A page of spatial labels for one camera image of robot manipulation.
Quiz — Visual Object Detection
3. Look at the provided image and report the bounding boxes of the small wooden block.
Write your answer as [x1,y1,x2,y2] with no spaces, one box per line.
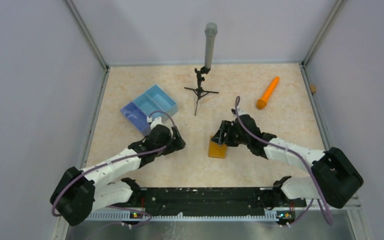
[309,84,317,94]

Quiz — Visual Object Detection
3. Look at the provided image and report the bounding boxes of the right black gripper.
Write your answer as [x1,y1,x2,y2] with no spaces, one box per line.
[211,120,251,147]

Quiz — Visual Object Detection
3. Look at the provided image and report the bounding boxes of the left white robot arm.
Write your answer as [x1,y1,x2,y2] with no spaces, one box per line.
[50,117,186,227]

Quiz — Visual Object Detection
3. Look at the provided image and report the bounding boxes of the black tripod stand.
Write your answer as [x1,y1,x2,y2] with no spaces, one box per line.
[184,66,220,116]

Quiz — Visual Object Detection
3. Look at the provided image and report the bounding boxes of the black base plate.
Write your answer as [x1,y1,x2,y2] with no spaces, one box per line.
[114,187,307,217]

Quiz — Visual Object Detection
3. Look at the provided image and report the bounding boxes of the orange marker pen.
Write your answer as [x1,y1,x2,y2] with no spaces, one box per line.
[256,76,280,110]

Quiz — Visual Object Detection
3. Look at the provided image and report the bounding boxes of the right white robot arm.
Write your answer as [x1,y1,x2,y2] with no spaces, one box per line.
[211,108,364,209]

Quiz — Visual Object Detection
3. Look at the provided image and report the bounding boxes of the blue compartment organizer box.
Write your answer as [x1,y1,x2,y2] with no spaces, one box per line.
[120,84,178,136]

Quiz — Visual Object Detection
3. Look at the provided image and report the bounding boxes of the grey microphone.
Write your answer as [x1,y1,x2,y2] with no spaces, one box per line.
[204,22,218,69]

